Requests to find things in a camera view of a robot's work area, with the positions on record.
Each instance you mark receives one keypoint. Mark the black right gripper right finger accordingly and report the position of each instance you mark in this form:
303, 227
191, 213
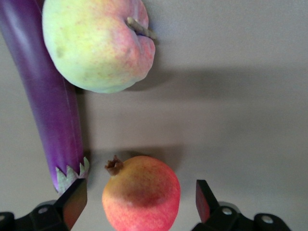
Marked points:
209, 211

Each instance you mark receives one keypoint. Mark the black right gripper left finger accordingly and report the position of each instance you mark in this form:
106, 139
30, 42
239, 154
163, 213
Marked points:
72, 207

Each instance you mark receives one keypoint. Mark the red-yellow pomegranate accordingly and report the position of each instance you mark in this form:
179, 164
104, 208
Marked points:
142, 197

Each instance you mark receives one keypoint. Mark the purple eggplant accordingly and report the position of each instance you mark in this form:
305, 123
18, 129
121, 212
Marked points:
48, 96

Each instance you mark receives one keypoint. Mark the yellow-green peach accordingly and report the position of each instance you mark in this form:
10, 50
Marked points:
96, 48

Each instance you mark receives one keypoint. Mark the brown table cover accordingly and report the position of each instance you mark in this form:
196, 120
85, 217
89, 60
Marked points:
228, 120

